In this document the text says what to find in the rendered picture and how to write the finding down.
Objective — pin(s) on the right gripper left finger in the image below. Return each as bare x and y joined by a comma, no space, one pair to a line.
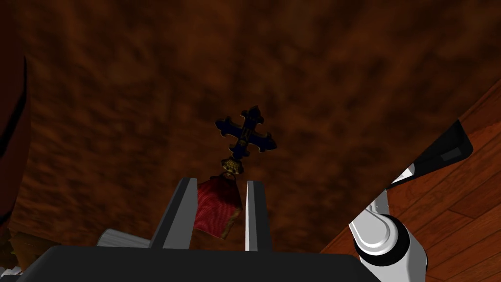
178,219

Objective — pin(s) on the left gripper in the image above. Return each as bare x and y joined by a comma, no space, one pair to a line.
446,150

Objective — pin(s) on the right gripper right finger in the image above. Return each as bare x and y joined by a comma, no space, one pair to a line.
256,219

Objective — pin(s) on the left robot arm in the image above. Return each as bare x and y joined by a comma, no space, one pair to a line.
385,239

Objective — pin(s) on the dark cross medal, red ribbon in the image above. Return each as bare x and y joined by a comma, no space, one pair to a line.
218,207

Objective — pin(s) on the brown wooden table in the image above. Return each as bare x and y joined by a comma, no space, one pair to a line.
336,78

